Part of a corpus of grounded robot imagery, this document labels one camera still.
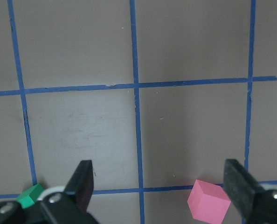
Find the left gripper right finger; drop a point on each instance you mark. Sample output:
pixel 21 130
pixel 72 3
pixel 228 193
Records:
pixel 255 202

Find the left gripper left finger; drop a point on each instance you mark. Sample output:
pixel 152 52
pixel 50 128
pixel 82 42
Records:
pixel 60 207

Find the green foam cube near base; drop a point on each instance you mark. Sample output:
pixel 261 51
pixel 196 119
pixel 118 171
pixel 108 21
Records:
pixel 29 197

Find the pink foam cube centre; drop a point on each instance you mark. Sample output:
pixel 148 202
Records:
pixel 208 202

